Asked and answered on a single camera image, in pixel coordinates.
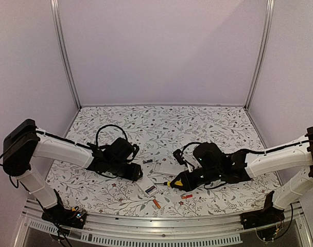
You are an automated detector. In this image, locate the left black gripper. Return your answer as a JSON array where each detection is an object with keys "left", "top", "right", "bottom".
[{"left": 108, "top": 161, "right": 143, "bottom": 182}]

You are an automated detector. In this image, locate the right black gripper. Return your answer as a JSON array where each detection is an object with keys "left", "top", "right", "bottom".
[{"left": 170, "top": 166, "right": 221, "bottom": 192}]

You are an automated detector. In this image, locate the yellow handled screwdriver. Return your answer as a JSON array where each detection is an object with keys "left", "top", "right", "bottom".
[{"left": 156, "top": 180, "right": 183, "bottom": 188}]

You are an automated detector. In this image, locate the white remote with screen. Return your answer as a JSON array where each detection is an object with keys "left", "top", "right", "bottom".
[{"left": 136, "top": 180, "right": 158, "bottom": 197}]

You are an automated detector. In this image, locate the plain white remote control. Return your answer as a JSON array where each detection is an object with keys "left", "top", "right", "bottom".
[{"left": 153, "top": 163, "right": 185, "bottom": 176}]

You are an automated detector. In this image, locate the purple black AA battery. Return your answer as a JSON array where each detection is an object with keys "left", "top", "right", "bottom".
[{"left": 143, "top": 159, "right": 153, "bottom": 164}]

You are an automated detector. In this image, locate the red AA battery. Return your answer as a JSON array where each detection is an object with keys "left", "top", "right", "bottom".
[{"left": 181, "top": 195, "right": 193, "bottom": 199}]

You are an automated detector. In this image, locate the orange AA battery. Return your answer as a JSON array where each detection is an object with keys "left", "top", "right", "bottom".
[{"left": 152, "top": 199, "right": 161, "bottom": 209}]

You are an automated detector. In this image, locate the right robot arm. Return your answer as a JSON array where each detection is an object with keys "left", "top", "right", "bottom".
[{"left": 168, "top": 127, "right": 313, "bottom": 224}]

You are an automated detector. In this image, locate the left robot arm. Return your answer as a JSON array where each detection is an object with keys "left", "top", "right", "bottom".
[{"left": 0, "top": 119, "right": 143, "bottom": 223}]

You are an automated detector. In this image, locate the floral patterned table mat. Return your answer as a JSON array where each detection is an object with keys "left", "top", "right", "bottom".
[{"left": 46, "top": 106, "right": 280, "bottom": 217}]

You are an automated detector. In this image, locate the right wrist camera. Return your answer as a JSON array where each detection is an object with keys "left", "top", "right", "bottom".
[{"left": 173, "top": 149, "right": 195, "bottom": 172}]

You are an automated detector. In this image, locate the front aluminium rail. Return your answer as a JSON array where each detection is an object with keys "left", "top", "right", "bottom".
[{"left": 14, "top": 199, "right": 313, "bottom": 246}]

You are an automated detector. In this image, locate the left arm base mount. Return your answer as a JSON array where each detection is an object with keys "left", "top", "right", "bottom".
[{"left": 42, "top": 205, "right": 86, "bottom": 229}]

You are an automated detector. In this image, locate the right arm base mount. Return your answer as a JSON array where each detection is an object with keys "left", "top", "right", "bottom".
[{"left": 240, "top": 209, "right": 285, "bottom": 242}]

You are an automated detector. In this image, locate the left aluminium frame post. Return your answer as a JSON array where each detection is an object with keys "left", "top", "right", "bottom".
[{"left": 50, "top": 0, "right": 82, "bottom": 111}]

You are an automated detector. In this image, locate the aluminium frame post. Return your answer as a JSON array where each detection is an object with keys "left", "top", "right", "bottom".
[
  {"left": 245, "top": 0, "right": 275, "bottom": 111},
  {"left": 50, "top": 0, "right": 82, "bottom": 111}
]

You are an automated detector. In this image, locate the right aluminium frame post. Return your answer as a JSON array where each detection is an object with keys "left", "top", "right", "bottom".
[{"left": 245, "top": 0, "right": 275, "bottom": 111}]

